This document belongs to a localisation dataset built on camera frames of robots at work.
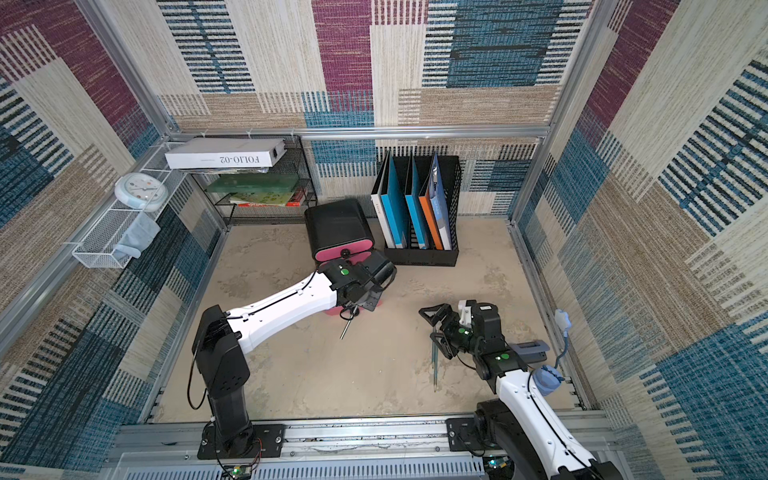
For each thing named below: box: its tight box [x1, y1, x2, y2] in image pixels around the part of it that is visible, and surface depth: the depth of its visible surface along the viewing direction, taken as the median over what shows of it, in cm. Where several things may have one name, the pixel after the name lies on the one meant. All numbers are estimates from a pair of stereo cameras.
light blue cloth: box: [113, 212, 161, 259], surface depth 70 cm
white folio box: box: [164, 138, 288, 170], surface depth 81 cm
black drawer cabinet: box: [304, 198, 375, 265], surface depth 97 cm
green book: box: [206, 173, 299, 201], surface depth 103 cm
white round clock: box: [114, 172, 169, 212], surface depth 76 cm
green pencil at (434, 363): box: [431, 341, 439, 393], surface depth 87 cm
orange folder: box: [419, 176, 444, 251], surface depth 91 cm
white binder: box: [370, 150, 395, 249], surface depth 94 cm
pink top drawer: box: [314, 240, 373, 260], surface depth 93 cm
